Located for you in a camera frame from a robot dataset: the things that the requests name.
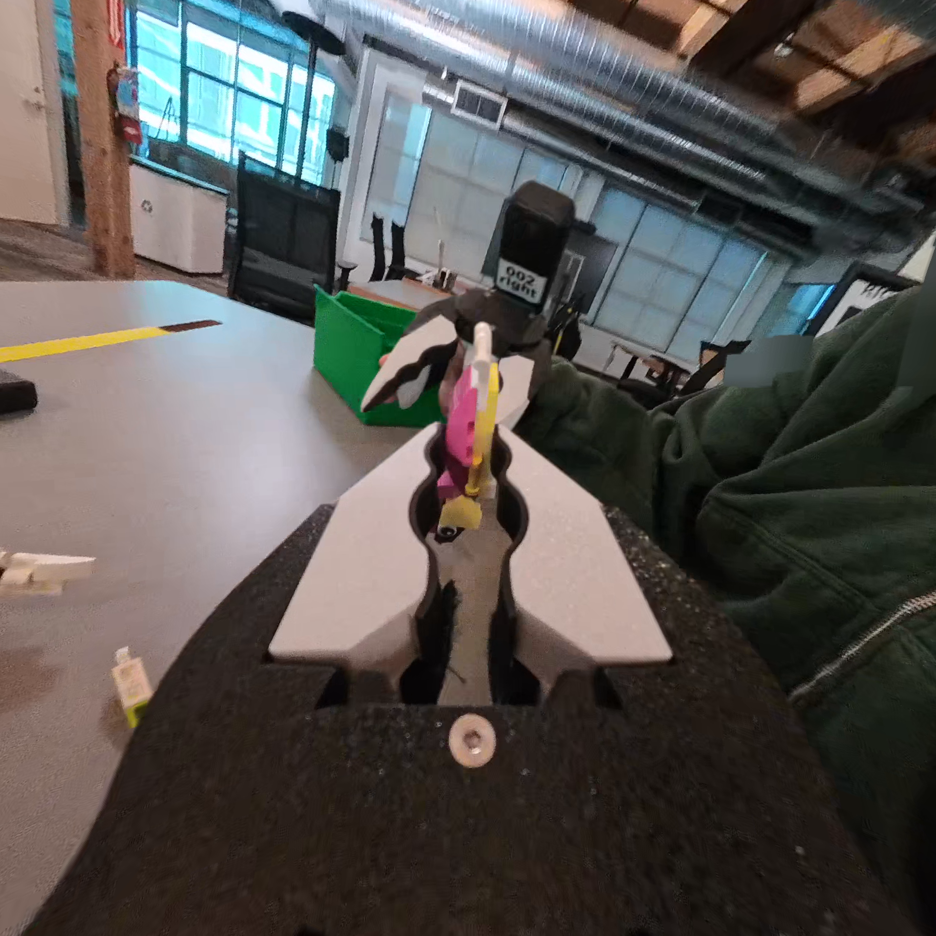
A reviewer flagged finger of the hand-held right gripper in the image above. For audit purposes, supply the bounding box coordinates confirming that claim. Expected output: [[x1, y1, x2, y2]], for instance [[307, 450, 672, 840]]
[[496, 357, 536, 429], [360, 322, 460, 412]]

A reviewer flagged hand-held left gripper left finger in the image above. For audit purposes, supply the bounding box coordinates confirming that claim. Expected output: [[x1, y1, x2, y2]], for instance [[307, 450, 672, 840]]
[[268, 423, 449, 692]]

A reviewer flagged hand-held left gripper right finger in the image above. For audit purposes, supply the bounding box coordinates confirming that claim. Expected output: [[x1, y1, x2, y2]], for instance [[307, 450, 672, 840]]
[[488, 423, 674, 696]]

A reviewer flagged pink yellow lego parrot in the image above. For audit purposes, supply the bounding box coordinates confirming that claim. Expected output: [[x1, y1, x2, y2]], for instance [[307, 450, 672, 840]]
[[435, 324, 504, 546]]

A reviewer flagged lime white lego piece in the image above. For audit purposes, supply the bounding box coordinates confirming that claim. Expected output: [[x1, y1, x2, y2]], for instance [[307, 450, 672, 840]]
[[110, 645, 155, 729]]

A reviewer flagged person's right hand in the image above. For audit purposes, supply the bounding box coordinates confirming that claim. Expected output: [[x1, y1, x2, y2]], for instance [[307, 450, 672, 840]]
[[437, 342, 469, 410]]

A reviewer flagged green plastic bin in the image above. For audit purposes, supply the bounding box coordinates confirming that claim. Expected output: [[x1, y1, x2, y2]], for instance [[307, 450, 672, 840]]
[[313, 284, 447, 429]]

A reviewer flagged white vent grille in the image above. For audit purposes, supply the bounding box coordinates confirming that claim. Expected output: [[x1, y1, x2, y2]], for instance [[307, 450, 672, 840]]
[[450, 79, 508, 133]]

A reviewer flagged black mesh office chair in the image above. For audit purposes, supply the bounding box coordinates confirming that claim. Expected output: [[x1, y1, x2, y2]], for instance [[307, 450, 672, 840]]
[[227, 151, 345, 324]]

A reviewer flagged person's green jacket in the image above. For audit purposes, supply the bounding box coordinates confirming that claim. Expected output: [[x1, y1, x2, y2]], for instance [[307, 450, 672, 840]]
[[643, 284, 936, 936]]

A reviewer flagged white recycling cabinet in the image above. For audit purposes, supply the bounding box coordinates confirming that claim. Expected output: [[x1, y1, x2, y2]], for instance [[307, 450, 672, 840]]
[[129, 157, 230, 276]]

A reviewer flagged black floor lamp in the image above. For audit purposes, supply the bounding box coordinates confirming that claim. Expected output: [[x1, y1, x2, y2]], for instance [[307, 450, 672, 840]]
[[282, 10, 348, 184]]

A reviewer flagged large window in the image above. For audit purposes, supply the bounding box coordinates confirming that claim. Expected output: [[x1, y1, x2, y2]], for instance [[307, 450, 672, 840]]
[[126, 0, 339, 185]]

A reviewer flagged yellow tape strip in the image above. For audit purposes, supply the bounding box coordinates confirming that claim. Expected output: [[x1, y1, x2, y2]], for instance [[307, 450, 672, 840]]
[[0, 319, 222, 364]]

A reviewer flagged red fire extinguisher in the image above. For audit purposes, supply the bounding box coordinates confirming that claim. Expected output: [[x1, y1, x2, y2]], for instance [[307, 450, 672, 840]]
[[107, 64, 144, 145]]

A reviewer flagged black power strip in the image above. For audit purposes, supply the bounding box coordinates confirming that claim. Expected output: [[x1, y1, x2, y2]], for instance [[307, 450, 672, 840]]
[[0, 368, 39, 416]]

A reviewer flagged white door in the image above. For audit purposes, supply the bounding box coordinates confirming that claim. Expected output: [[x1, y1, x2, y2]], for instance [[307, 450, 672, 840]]
[[0, 0, 65, 226]]

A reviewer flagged black wall screen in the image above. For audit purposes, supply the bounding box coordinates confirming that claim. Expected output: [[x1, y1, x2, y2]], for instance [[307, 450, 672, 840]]
[[565, 233, 621, 314]]

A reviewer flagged silver air duct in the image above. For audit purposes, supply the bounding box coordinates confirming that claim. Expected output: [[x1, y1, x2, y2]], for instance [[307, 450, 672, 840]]
[[307, 0, 827, 242]]

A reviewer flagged wooden post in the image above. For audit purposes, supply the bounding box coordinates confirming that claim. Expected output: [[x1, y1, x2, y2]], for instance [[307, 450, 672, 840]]
[[72, 0, 137, 280]]

